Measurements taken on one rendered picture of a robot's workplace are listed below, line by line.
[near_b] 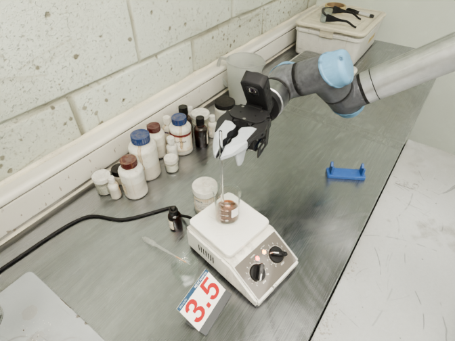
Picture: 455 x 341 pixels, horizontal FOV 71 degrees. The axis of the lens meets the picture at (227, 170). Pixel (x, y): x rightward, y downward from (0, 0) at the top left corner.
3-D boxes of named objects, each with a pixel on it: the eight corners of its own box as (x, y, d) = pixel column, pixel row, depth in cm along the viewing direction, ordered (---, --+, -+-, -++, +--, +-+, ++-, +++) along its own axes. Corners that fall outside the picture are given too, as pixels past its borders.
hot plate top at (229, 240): (271, 223, 64) (271, 220, 64) (229, 260, 58) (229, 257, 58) (229, 193, 71) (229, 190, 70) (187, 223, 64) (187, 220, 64)
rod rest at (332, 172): (362, 172, 88) (365, 162, 85) (365, 180, 85) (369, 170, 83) (325, 170, 88) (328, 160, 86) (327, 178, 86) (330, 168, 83)
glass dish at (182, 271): (204, 264, 67) (203, 258, 65) (189, 286, 63) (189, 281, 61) (181, 254, 68) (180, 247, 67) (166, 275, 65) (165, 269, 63)
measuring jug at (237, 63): (209, 100, 117) (207, 60, 106) (225, 85, 125) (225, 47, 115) (256, 112, 110) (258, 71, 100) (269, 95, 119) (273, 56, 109)
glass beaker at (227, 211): (244, 212, 66) (246, 185, 61) (234, 231, 62) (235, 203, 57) (218, 203, 68) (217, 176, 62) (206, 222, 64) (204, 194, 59)
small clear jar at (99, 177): (118, 191, 82) (113, 176, 79) (100, 198, 80) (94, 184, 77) (112, 180, 85) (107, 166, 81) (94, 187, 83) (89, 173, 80)
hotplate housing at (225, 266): (298, 266, 66) (304, 244, 61) (256, 311, 59) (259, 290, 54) (223, 209, 78) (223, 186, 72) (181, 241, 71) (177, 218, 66)
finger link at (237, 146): (235, 183, 55) (256, 152, 61) (235, 157, 51) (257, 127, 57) (219, 178, 56) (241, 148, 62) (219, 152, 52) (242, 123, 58)
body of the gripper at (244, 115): (258, 160, 62) (279, 128, 70) (261, 124, 56) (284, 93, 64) (223, 149, 65) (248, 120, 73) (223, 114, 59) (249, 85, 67)
